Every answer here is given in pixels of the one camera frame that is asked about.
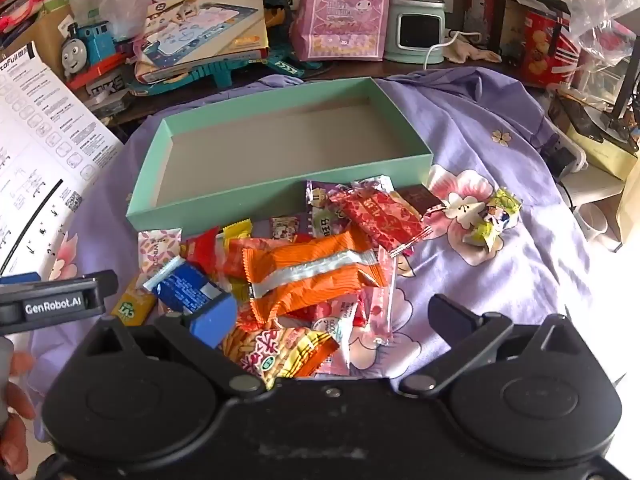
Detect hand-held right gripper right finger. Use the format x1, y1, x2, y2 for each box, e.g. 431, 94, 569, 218
400, 294, 581, 396

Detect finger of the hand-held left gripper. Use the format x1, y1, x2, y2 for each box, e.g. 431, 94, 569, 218
41, 270, 119, 313
0, 272, 42, 288

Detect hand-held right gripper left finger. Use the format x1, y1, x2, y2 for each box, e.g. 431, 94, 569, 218
87, 290, 268, 398

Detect yellow mango snack bar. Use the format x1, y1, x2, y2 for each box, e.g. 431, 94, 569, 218
110, 274, 160, 328

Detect blue snack packet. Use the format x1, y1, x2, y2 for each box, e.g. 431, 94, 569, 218
142, 256, 226, 318

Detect red-orange snack packet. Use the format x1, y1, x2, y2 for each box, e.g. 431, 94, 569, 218
220, 236, 261, 286

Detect red snack packet white label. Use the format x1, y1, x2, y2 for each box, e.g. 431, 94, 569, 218
184, 226, 224, 277

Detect white pink-patterned snack packet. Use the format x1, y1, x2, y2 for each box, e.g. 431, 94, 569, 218
137, 226, 183, 283

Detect yellow foil snack packet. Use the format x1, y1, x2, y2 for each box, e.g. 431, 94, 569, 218
222, 218, 253, 253

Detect yellow-green cartoon candy packet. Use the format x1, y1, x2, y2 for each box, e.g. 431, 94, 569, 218
461, 186, 524, 254

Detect pink white candy packet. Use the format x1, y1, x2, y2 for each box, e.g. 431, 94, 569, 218
311, 301, 360, 363

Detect mint green cardboard box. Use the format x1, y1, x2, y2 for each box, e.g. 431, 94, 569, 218
125, 76, 433, 235

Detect small pink cartoon packet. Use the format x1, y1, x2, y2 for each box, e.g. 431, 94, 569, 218
270, 215, 302, 242

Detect dark brown chocolate packet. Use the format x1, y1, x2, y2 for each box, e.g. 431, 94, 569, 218
400, 184, 447, 220

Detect red gold-patterned snack packet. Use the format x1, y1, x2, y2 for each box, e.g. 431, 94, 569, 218
327, 174, 435, 257

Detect orange snack packet silver seam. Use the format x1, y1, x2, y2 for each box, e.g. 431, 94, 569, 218
242, 234, 390, 322

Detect purple snack packet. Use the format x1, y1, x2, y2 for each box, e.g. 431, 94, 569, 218
305, 179, 363, 241

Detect person's left hand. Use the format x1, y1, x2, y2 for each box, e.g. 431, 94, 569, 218
0, 352, 37, 476

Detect white instruction sheet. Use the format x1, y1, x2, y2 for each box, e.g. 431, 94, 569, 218
0, 40, 125, 273

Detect black white carton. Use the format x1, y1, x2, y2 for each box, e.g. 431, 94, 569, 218
85, 77, 131, 111

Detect white power strip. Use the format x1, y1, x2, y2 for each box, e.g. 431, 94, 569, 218
540, 130, 588, 178

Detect purple floral cloth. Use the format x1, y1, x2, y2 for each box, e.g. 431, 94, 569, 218
25, 72, 626, 401

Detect pale yellow box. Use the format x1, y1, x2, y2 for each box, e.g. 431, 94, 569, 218
565, 120, 638, 181

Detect blue toy train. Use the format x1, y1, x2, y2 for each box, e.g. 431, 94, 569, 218
60, 22, 128, 81

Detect teal plastic toy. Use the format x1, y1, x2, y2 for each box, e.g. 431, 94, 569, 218
125, 55, 321, 97

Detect brown cardboard box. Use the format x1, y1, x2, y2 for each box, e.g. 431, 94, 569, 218
15, 10, 73, 78

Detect beige cloth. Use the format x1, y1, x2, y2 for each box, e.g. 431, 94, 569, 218
447, 40, 503, 63

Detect pink toy glasses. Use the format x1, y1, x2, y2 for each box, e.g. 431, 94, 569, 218
0, 0, 53, 31

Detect drawing mat toy box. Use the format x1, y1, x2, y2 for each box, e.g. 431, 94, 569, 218
135, 0, 271, 83

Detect black stand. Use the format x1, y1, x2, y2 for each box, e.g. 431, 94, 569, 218
595, 25, 640, 156

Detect red biscuit tin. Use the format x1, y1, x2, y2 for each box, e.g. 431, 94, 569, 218
520, 10, 581, 86

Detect mint green kitchen appliance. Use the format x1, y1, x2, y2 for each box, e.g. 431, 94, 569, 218
384, 0, 447, 65

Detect dark green dinosaur toy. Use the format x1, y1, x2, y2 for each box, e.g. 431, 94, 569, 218
262, 0, 296, 28

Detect pink gift bag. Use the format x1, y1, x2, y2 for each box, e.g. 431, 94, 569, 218
291, 0, 392, 61

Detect clear plastic bag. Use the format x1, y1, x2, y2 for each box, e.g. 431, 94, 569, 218
557, 0, 640, 66

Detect white cable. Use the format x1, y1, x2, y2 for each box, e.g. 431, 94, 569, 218
424, 30, 476, 70

